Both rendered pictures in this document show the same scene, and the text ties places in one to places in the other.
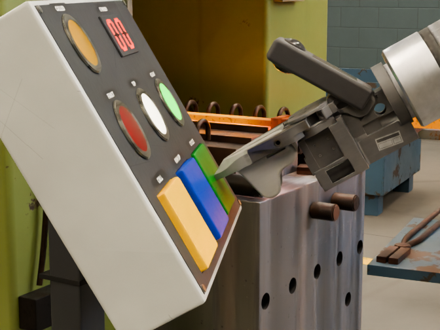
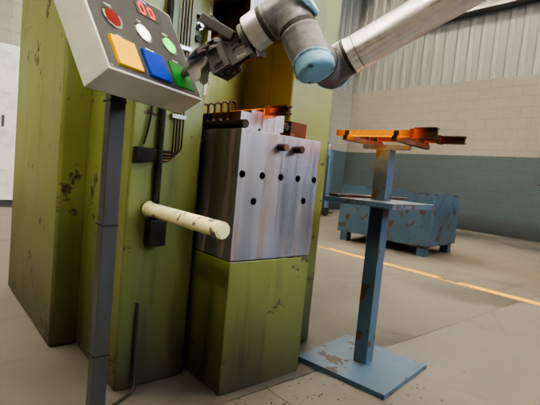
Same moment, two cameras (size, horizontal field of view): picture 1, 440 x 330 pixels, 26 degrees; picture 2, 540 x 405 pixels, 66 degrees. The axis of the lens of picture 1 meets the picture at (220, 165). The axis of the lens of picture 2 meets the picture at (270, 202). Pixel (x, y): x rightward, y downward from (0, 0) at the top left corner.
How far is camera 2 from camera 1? 73 cm
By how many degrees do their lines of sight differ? 19
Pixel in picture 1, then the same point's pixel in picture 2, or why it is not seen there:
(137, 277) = (89, 59)
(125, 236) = (87, 42)
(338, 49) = not seen: hidden behind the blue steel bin
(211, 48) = (272, 100)
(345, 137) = (221, 50)
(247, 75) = not seen: hidden behind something
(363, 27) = (449, 187)
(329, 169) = (216, 66)
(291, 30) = (308, 94)
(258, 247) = (239, 148)
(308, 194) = (276, 138)
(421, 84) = (247, 22)
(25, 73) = not seen: outside the picture
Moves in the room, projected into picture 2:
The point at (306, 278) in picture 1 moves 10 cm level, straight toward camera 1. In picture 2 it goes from (272, 177) to (259, 176)
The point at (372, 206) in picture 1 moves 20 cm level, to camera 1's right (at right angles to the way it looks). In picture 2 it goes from (422, 252) to (441, 255)
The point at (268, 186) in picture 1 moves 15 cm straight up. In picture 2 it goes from (195, 75) to (200, 14)
